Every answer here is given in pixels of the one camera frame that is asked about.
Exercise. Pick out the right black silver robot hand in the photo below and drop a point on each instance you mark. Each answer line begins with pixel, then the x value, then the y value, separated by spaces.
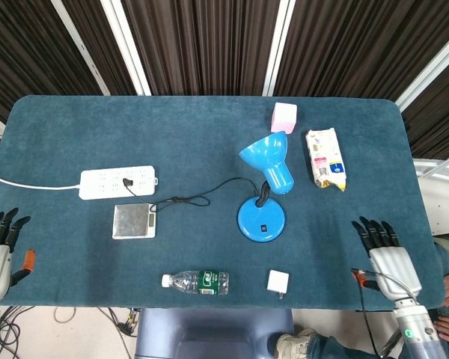
pixel 394 269

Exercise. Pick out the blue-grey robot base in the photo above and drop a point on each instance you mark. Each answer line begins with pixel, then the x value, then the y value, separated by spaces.
pixel 209 333

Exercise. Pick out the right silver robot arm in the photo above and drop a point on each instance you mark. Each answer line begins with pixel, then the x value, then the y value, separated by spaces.
pixel 419 333

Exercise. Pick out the white power strip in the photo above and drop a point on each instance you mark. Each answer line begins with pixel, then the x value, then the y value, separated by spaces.
pixel 104 183

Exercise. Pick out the blue gooseneck desk lamp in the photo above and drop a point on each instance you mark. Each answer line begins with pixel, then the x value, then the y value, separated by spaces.
pixel 262 224

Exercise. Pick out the white plug charger adapter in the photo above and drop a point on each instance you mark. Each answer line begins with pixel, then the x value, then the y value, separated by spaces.
pixel 277 280

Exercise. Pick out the white sneaker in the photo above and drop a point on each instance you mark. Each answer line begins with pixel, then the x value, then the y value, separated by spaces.
pixel 293 346

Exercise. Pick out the white yellow snack package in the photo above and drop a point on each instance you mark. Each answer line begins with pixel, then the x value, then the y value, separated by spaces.
pixel 325 157

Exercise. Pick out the silver digital kitchen scale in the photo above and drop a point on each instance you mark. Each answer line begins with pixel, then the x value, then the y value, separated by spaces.
pixel 131 220

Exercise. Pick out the pink white cube box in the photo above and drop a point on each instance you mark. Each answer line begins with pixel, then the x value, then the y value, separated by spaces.
pixel 284 116

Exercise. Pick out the clear green-label water bottle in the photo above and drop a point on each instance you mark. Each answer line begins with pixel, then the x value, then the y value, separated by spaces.
pixel 206 282

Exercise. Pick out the blue-grey table cloth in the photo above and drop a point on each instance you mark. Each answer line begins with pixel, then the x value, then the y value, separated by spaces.
pixel 194 149

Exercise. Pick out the angled white frame post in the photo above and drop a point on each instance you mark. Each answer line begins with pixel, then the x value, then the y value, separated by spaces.
pixel 430 67

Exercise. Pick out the slanted white frame post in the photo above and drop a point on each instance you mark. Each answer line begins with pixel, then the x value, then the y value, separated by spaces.
pixel 80 46

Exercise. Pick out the wide white frame post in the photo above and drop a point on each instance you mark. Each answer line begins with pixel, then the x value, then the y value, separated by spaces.
pixel 125 46

